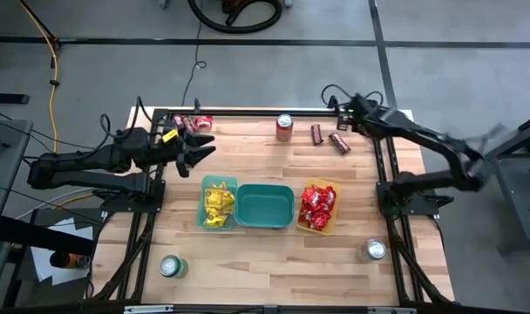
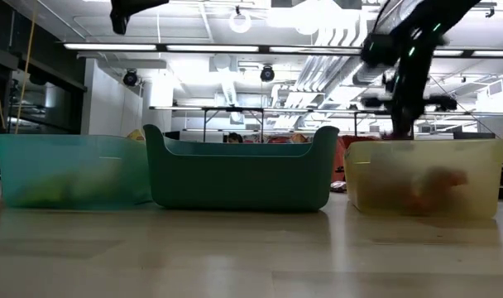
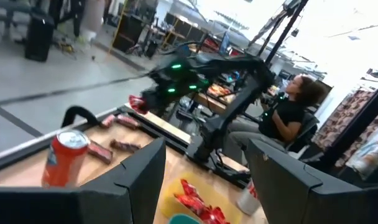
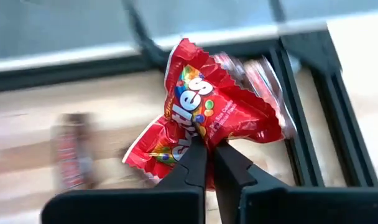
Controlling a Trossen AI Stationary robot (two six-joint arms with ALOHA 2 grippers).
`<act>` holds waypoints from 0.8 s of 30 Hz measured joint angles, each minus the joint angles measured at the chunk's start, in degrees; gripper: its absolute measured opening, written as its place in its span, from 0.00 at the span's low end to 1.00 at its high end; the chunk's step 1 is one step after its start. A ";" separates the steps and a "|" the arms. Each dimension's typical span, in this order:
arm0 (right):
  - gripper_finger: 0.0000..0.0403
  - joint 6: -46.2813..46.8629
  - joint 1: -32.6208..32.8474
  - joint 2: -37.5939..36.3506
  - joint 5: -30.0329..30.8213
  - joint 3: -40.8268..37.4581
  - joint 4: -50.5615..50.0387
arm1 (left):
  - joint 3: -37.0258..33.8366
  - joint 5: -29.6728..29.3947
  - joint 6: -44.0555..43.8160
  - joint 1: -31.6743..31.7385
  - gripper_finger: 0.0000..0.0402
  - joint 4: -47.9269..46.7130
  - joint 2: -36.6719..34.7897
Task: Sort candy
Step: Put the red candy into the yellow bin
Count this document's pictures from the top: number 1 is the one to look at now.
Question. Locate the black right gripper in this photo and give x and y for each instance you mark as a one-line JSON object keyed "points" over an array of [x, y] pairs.
{"points": [[361, 112]]}

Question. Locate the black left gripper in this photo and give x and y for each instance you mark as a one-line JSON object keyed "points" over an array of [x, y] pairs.
{"points": [[171, 150]]}

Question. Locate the dark pink candy bar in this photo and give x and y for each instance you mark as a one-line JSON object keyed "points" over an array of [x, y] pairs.
{"points": [[189, 124], [178, 120]]}

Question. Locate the brown candy bar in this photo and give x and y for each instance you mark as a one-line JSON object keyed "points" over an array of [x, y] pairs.
{"points": [[317, 134], [339, 143]]}

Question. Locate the yellow translucent bin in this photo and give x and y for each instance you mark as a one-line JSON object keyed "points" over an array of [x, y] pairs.
{"points": [[301, 227]]}

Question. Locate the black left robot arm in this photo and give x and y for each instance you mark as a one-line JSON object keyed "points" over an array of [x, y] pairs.
{"points": [[82, 161]]}

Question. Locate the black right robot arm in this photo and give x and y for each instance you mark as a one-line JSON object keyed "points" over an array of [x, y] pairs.
{"points": [[422, 137]]}

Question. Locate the yellow tag on gripper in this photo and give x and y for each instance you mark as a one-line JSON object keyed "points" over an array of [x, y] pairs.
{"points": [[170, 135]]}

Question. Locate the light green translucent bin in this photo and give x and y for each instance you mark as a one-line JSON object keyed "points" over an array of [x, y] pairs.
{"points": [[199, 205]]}

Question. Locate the red soda can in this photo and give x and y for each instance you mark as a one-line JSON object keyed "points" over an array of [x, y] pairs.
{"points": [[284, 128]]}

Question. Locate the dark teal plastic bin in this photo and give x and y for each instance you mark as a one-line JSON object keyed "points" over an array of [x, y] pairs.
{"points": [[264, 206]]}

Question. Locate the green soda can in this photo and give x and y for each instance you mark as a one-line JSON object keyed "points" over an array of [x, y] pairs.
{"points": [[172, 267]]}

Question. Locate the silver soda can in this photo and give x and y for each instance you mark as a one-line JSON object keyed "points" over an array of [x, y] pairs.
{"points": [[373, 250]]}

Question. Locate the orange black can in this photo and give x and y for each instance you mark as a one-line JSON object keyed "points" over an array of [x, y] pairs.
{"points": [[69, 260]]}

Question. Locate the black metal stand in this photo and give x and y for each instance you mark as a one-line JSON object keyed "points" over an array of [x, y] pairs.
{"points": [[513, 200]]}

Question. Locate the black table leg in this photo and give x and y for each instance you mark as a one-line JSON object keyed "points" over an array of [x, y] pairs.
{"points": [[38, 235]]}

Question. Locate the white paper sheet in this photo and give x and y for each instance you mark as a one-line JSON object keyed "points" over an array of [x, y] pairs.
{"points": [[42, 261]]}

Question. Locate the grey side table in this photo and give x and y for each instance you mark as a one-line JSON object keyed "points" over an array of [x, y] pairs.
{"points": [[3, 165]]}

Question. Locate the black flat strip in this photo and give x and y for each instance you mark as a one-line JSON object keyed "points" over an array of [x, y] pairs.
{"points": [[8, 98]]}

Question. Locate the black tripod leg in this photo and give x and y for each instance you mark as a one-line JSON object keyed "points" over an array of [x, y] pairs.
{"points": [[38, 19]]}

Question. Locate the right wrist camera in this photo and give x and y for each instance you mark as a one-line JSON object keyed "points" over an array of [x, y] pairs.
{"points": [[343, 122]]}

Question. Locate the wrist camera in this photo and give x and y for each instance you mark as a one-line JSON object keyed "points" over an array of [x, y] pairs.
{"points": [[343, 122], [182, 165]]}

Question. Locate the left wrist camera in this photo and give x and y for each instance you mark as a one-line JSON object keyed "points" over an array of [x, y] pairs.
{"points": [[182, 165]]}

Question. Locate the black aluminium table frame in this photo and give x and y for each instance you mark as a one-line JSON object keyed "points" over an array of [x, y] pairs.
{"points": [[247, 113]]}

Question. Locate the silver metal bracket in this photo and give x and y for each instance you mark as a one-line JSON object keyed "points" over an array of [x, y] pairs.
{"points": [[147, 309], [391, 310]]}

